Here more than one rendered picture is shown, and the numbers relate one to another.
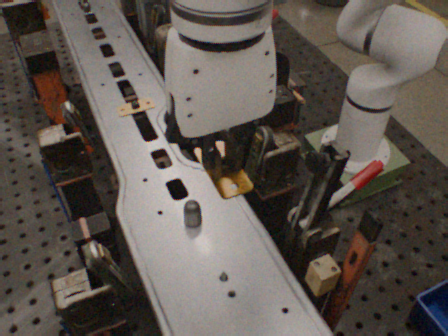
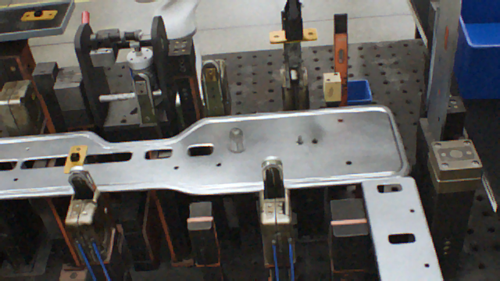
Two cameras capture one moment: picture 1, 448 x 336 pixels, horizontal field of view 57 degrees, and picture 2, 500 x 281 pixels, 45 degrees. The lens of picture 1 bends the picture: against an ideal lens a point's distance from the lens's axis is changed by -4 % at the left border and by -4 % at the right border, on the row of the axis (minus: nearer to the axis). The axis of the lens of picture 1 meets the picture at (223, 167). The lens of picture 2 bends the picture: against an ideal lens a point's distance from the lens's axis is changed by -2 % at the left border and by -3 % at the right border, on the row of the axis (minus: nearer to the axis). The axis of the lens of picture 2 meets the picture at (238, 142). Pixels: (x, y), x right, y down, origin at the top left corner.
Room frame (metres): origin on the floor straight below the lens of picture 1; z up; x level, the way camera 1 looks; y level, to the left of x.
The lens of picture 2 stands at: (-0.03, 0.86, 1.82)
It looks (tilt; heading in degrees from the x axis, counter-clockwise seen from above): 41 degrees down; 300
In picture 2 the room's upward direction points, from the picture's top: 8 degrees counter-clockwise
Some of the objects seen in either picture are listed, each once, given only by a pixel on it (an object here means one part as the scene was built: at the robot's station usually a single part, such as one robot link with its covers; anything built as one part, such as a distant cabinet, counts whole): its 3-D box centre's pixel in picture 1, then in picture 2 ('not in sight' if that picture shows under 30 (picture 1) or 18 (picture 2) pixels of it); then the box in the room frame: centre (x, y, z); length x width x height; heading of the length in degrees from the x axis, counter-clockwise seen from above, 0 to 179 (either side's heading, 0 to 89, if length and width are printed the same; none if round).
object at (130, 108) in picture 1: (135, 105); (75, 158); (0.76, 0.20, 1.01); 0.08 x 0.04 x 0.01; 115
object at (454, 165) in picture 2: not in sight; (444, 220); (0.03, 0.00, 0.88); 0.08 x 0.08 x 0.36; 25
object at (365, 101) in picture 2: (442, 317); (350, 103); (0.37, -0.47, 0.74); 0.11 x 0.10 x 0.09; 25
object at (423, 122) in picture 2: not in sight; (425, 188); (0.09, -0.10, 0.85); 0.12 x 0.03 x 0.30; 115
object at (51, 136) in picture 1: (78, 188); (105, 263); (0.63, 0.33, 0.87); 0.12 x 0.09 x 0.35; 115
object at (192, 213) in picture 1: (192, 213); (237, 140); (0.45, 0.05, 1.02); 0.03 x 0.03 x 0.07
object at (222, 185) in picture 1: (222, 165); (293, 33); (0.33, 0.00, 1.25); 0.08 x 0.04 x 0.01; 25
